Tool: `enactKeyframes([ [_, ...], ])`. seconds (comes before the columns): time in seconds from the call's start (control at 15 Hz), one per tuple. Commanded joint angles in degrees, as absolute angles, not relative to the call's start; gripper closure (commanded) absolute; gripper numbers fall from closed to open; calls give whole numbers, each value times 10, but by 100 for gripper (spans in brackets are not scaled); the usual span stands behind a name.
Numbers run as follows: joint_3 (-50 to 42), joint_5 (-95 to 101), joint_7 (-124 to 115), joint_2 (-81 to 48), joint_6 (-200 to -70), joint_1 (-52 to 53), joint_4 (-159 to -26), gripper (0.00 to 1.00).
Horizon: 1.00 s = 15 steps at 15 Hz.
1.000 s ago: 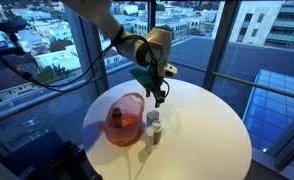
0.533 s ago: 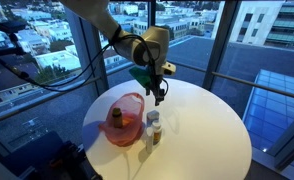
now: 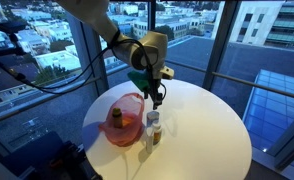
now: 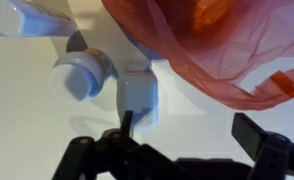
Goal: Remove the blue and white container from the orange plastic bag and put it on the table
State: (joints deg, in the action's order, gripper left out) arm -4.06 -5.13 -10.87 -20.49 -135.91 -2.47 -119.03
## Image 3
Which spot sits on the black camera on stand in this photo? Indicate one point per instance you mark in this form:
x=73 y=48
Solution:
x=10 y=28

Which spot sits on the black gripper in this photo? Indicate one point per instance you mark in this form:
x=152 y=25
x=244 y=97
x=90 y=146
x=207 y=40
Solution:
x=153 y=87

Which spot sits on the metal window railing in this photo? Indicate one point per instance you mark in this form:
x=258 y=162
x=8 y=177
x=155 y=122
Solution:
x=253 y=84

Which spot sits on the tall white plastic bottle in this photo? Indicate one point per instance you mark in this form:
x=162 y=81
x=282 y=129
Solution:
x=149 y=140

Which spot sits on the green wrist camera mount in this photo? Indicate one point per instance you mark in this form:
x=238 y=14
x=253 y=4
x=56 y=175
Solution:
x=138 y=80

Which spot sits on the orange plastic bag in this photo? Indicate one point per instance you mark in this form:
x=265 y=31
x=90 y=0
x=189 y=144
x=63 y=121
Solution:
x=127 y=133

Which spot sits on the brown bottle with yellow cap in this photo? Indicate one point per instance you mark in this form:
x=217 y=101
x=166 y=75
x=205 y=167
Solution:
x=117 y=118

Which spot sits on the amber bottle with white cap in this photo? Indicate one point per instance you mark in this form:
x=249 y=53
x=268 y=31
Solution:
x=157 y=133

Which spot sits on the round white table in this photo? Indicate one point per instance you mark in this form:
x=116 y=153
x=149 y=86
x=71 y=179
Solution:
x=200 y=133

